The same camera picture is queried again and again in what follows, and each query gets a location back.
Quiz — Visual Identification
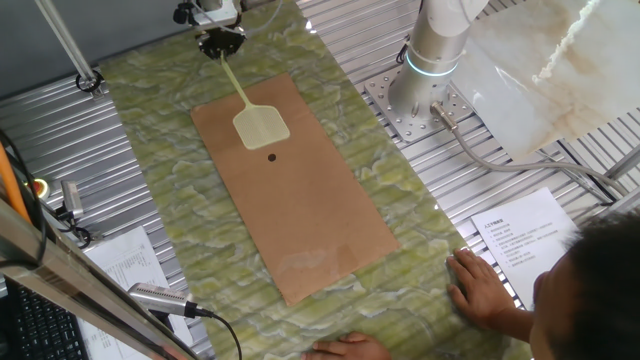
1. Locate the person's left hand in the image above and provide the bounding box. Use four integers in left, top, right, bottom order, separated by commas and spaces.
301, 331, 394, 360

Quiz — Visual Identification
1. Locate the black finned camera cable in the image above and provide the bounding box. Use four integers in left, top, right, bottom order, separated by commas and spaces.
194, 307, 244, 360

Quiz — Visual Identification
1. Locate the white instruction paper sheet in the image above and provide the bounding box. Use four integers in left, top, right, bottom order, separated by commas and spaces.
470, 187, 581, 311

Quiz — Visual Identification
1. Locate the green marble pattern mat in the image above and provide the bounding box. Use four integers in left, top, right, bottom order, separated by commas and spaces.
97, 0, 531, 360

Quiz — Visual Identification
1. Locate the silver finned camera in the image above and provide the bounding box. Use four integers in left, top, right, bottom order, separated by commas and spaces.
127, 282, 201, 320

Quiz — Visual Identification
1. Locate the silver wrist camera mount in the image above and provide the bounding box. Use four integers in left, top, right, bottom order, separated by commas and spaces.
192, 8, 239, 28

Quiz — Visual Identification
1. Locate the black hanging cable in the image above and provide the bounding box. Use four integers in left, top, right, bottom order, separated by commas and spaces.
0, 129, 49, 266

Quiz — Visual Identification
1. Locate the orange pole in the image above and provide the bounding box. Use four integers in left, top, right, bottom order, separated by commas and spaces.
0, 142, 32, 224

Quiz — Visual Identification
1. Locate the person's right forearm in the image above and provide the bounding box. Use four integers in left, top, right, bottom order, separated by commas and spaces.
492, 303, 534, 344

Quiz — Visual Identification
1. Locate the aluminium stand pole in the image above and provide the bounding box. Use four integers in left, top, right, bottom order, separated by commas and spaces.
33, 0, 99, 89

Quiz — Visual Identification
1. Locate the black pole base ring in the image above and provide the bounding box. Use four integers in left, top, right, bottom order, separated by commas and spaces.
74, 69, 105, 99

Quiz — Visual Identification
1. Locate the white marble board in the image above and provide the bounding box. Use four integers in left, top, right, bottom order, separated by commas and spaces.
449, 0, 640, 164

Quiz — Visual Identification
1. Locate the printed table paper sheet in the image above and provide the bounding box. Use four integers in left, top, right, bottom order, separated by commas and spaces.
74, 225, 196, 360

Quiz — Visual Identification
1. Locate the steel frame beam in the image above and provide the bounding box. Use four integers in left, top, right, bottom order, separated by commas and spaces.
0, 199, 201, 360

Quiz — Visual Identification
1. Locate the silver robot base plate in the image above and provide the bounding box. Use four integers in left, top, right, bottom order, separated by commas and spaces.
363, 64, 474, 144

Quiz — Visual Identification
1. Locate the black arm base cable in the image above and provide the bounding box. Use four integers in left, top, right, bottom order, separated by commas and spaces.
395, 34, 414, 65

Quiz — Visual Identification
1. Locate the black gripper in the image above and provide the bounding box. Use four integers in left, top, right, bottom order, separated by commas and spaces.
197, 27, 248, 61

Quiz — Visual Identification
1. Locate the person's head black hair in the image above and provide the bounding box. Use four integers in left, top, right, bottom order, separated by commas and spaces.
529, 209, 640, 360

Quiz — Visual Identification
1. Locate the brown cardboard sheet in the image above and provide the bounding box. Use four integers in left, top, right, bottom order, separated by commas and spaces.
190, 73, 401, 307

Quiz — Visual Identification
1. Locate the aluminium bar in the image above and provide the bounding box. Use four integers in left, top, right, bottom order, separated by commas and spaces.
589, 187, 640, 221
602, 144, 640, 182

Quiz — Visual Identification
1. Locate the black keyboard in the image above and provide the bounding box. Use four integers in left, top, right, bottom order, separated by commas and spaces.
0, 279, 91, 360

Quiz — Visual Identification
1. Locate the grey conduit cable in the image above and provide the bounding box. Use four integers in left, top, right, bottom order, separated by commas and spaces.
430, 102, 631, 199

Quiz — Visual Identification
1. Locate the red emergency stop button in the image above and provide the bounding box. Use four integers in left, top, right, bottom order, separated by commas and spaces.
24, 177, 51, 201

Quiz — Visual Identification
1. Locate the pale green flyswatter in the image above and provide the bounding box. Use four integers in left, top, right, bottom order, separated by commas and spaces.
219, 52, 292, 151

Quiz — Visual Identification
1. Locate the person's right hand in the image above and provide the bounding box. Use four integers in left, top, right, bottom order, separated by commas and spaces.
445, 248, 519, 331

